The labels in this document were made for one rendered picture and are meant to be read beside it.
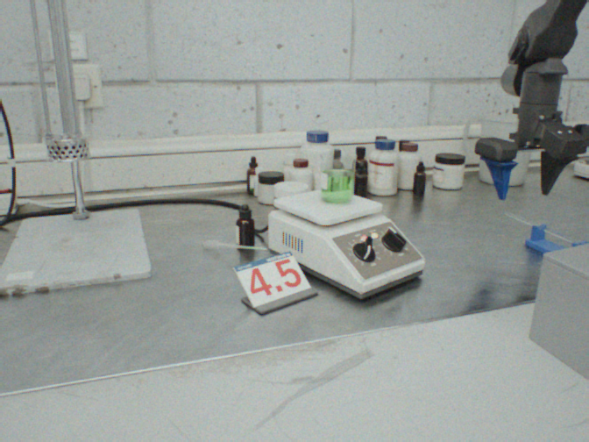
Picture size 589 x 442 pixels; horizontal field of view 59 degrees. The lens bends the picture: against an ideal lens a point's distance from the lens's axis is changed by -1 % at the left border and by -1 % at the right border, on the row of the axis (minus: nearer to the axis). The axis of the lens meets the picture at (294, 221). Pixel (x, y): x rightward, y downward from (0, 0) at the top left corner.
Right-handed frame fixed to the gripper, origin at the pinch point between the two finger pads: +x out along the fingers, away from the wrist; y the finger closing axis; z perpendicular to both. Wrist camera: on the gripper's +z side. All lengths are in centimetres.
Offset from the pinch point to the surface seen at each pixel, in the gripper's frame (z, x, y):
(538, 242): 5.5, 9.4, -0.8
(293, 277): 6.5, 8.4, -43.6
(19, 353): 11, 10, -76
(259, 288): 8, 8, -49
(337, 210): 2.2, 1.4, -35.4
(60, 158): -17, -4, -71
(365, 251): 10.3, 4.3, -35.1
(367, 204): 0.9, 1.5, -30.0
